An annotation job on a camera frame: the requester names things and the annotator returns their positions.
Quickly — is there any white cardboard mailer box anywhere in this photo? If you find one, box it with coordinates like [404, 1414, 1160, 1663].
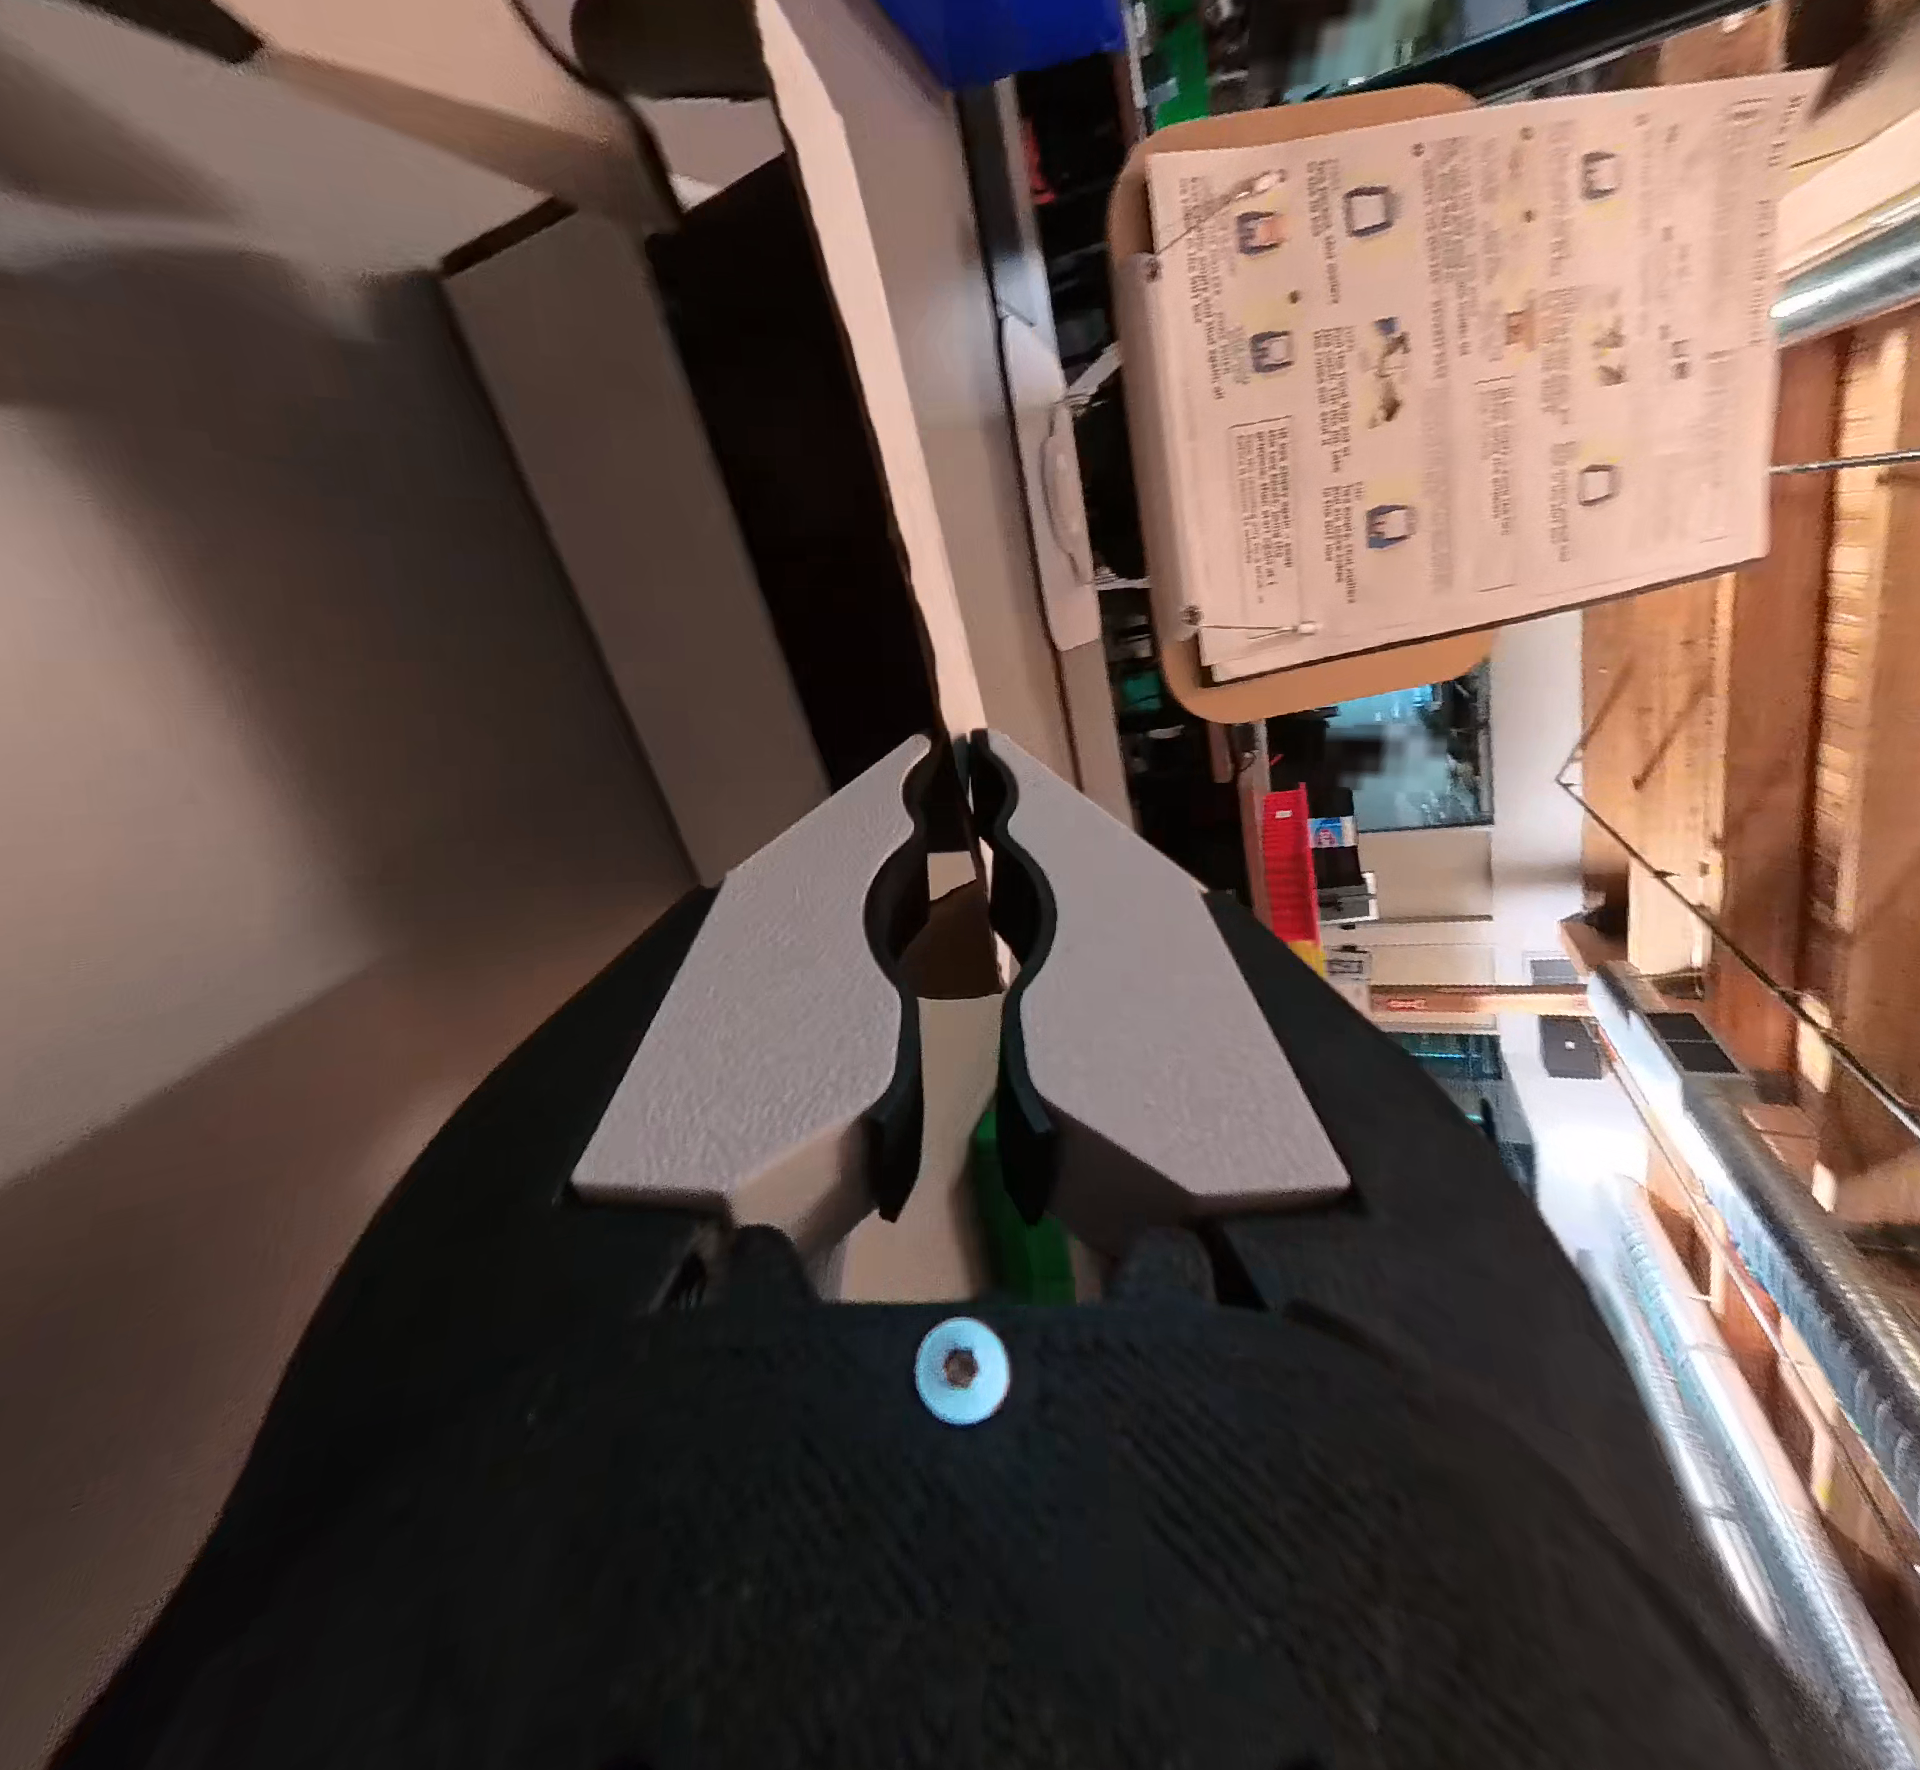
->
[360, 0, 1011, 1304]

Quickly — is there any grey desk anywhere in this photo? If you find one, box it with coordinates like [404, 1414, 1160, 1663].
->
[0, 0, 1083, 1770]

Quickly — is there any red plastic bin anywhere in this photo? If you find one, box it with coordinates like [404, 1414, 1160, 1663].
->
[1261, 782, 1325, 941]

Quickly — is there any printed instruction sheet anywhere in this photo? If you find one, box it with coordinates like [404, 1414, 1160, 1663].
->
[1146, 72, 1825, 683]

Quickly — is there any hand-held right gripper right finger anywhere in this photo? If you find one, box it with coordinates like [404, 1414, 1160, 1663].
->
[969, 728, 1354, 1295]

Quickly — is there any green plastic bin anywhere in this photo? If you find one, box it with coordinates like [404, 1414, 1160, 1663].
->
[967, 1109, 1077, 1304]

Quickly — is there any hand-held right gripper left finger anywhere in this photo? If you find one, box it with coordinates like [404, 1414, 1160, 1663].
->
[571, 731, 939, 1299]

